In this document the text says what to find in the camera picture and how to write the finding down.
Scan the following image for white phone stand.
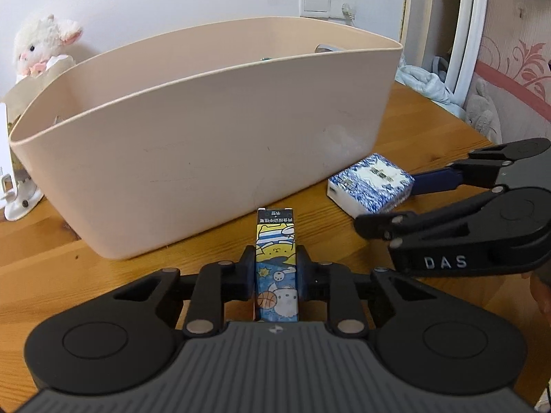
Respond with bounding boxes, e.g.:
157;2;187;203
0;102;45;221

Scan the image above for grey plush toy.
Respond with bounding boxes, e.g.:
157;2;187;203
462;80;502;145

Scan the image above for light blue blanket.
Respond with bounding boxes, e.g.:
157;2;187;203
394;54;468;117

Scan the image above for white wall switch socket panel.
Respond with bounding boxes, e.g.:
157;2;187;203
300;0;357;19

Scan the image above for white mirror frame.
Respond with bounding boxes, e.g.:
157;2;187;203
443;0;492;106

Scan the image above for blue white patterned tissue packet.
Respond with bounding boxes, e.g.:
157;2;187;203
327;152;416;219

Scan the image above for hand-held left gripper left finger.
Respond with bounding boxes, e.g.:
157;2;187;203
113;244;258;339

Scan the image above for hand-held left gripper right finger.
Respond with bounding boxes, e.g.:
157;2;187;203
297;244;444;339

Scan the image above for gold tissue box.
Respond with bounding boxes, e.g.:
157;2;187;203
0;57;78;126

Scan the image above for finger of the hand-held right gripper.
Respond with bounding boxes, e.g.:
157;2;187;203
408;138;551;197
354;190;502;249

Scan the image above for beige wooden shelf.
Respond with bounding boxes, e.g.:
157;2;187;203
405;0;466;79

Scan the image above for beige plastic storage bin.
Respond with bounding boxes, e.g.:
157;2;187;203
9;16;404;261

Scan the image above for person's right hand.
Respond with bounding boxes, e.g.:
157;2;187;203
529;269;551;313

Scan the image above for long cartoon print box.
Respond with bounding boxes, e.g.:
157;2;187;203
251;207;301;322

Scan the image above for white plush lamb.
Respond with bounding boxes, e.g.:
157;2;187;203
13;14;84;85

